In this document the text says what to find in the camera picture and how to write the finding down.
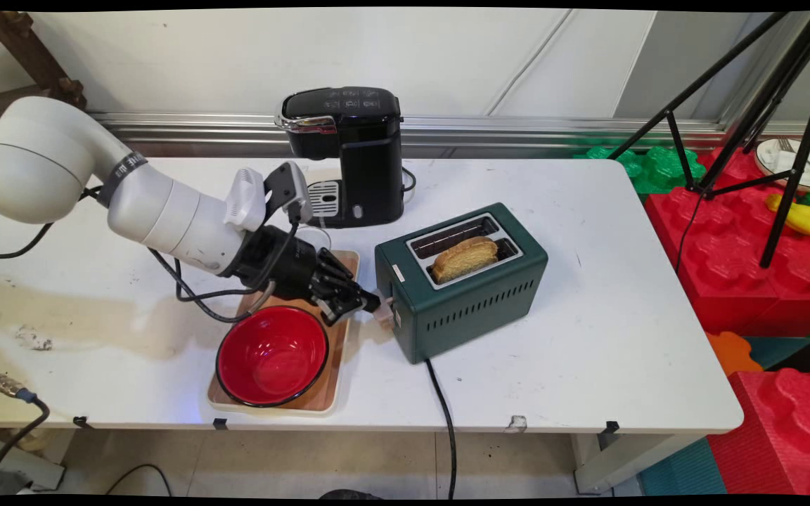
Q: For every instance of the white bowl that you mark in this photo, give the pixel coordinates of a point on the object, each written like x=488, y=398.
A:
x=770, y=158

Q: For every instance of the aluminium wall rail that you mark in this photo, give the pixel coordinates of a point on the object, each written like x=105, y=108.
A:
x=553, y=130

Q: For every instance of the large red foam block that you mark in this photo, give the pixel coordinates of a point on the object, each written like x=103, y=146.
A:
x=728, y=267

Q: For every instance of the green two-slot toaster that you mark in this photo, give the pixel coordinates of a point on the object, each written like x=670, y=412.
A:
x=475, y=302

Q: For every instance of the silver fork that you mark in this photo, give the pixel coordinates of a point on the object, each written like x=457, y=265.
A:
x=809, y=165

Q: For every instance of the brown toast slice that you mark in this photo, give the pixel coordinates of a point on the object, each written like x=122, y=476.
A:
x=465, y=258

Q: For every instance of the black table edge clip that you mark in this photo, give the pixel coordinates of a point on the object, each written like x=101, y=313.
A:
x=82, y=422
x=612, y=426
x=219, y=424

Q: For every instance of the orange foam piece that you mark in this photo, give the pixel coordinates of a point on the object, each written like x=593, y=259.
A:
x=732, y=351

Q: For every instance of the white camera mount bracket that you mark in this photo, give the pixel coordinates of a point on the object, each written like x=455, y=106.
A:
x=245, y=198

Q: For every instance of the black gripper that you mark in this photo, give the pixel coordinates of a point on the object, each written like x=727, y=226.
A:
x=278, y=263

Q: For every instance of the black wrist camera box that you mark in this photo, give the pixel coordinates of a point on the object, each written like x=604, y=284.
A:
x=291, y=186

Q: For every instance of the white enamel mug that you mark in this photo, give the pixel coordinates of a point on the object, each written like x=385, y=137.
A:
x=320, y=237

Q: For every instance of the green foam block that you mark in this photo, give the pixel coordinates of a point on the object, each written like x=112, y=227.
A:
x=651, y=169

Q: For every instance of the yellow toy banana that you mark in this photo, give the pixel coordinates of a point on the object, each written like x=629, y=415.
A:
x=809, y=219

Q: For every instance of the black coffee machine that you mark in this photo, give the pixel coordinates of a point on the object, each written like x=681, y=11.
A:
x=370, y=154

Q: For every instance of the teal foam floor mat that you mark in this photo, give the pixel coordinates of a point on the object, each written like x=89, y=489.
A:
x=686, y=471

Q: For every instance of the red bowl with black rim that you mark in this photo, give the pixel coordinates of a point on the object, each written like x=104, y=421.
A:
x=271, y=355

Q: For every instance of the brown wooden stand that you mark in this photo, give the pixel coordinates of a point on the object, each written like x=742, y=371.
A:
x=32, y=56

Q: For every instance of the wooden serving tray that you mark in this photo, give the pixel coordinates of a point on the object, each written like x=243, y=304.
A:
x=338, y=351

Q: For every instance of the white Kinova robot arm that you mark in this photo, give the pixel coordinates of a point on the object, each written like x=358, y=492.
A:
x=95, y=183

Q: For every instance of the white table leg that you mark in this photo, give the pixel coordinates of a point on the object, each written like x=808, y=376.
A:
x=623, y=464

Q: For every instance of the black tripod stand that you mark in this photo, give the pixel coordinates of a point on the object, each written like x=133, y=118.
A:
x=756, y=105

